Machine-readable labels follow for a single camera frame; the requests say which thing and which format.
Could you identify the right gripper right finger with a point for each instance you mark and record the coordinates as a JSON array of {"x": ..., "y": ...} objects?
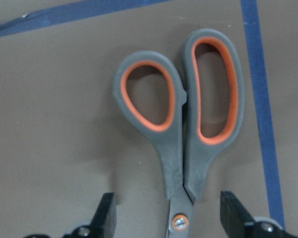
[{"x": 236, "y": 221}]

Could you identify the grey orange handled scissors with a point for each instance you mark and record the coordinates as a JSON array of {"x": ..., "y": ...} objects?
[{"x": 185, "y": 153}]

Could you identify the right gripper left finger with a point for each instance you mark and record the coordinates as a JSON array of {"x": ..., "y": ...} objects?
[{"x": 103, "y": 223}]

